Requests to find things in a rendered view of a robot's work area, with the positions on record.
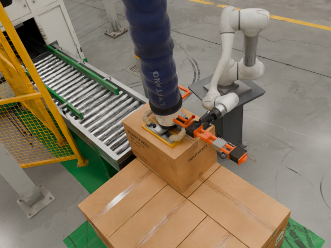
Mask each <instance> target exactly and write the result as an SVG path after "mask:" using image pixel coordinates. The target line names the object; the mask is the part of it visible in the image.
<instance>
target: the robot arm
mask: <svg viewBox="0 0 331 248"><path fill-rule="evenodd" d="M268 25H269V12H268V11H267V10H264V9H261V8H247V9H242V10H236V9H235V7H233V6H226V7H224V8H223V10H222V12H221V16H220V21H219V30H220V38H221V43H222V56H221V58H220V59H219V61H218V63H217V66H216V70H215V72H214V75H213V77H212V79H211V82H210V86H209V91H208V93H207V94H206V97H205V98H204V99H203V100H202V106H203V107H204V108H205V109H207V110H208V111H207V112H206V113H205V114H204V115H203V116H202V117H201V118H200V119H199V121H197V122H198V123H197V124H196V125H195V126H194V127H192V128H191V130H192V131H195V130H196V129H197V128H198V127H200V126H201V124H203V123H204V124H203V130H207V129H208V128H209V127H211V126H212V125H211V123H212V122H213V121H214V120H217V119H218V118H221V117H222V116H223V115H224V114H226V113H227V112H229V111H231V110H232V109H233V108H234V107H235V106H236V105H237V104H238V102H239V98H238V96H237V94H235V93H229V94H227V93H228V92H230V91H231V90H233V89H235V88H237V87H239V84H237V83H235V82H234V81H236V80H256V79H259V78H261V77H262V76H263V75H264V71H265V66H264V64H263V63H262V62H260V61H258V59H257V58H256V55H257V45H258V37H259V33H260V32H261V30H262V29H265V28H267V27H268ZM239 30H240V31H243V33H244V44H243V58H242V59H241V61H240V62H235V61H234V60H233V59H232V58H231V54H232V47H233V41H234V36H235V31H239ZM218 91H220V92H222V93H223V94H227V95H224V96H221V95H220V93H219V92H218ZM209 110H210V111H209Z"/></svg>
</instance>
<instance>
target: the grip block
mask: <svg viewBox="0 0 331 248"><path fill-rule="evenodd" d="M197 123H198V122H197V121H196V120H195V121H194V120H192V121H191V122H190V123H189V124H187V125H186V126H185V131H186V134H188V135H189V136H191V137H192V138H193V137H194V138H196V137H197V136H196V133H197V132H198V133H200V134H201V133H202V132H200V129H201V128H202V129H203V124H201V126H200V127H198V128H197V129H196V130H195V131H192V130H191V128H192V127H194V126H195V125H196V124H197Z"/></svg>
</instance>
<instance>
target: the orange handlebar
mask: <svg viewBox="0 0 331 248"><path fill-rule="evenodd" d="M178 86H179V89H181V90H183V91H185V92H186V93H185V94H183V95H182V100H183V99H184V98H185V97H187V96H188V95H189V94H190V93H191V92H190V90H189V89H187V88H185V87H183V86H181V85H179V84H178ZM178 118H179V119H181V120H182V121H184V122H185V121H186V119H185V118H183V117H181V116H180V115H178ZM173 121H174V122H176V123H177V124H179V125H180V126H182V127H184V128H185V126H186V125H185V124H183V123H182V122H180V121H179V120H177V119H173ZM200 132H202V133H203V134H202V135H201V134H200V133H198V132H197V133H196V136H198V137H200V138H201V140H203V141H204V142H208V143H209V144H211V145H212V143H213V141H211V139H213V140H216V139H217V137H215V136H214V135H213V134H212V133H210V132H209V131H205V130H203V129H202V128H201V129H200ZM225 147H227V148H228V149H230V150H231V149H233V147H232V146H231V145H229V144H226V145H225ZM221 151H223V152H224V153H226V154H228V152H229V151H228V150H226V149H225V148H221ZM246 160H247V156H245V157H244V158H243V159H242V160H241V162H245V161H246Z"/></svg>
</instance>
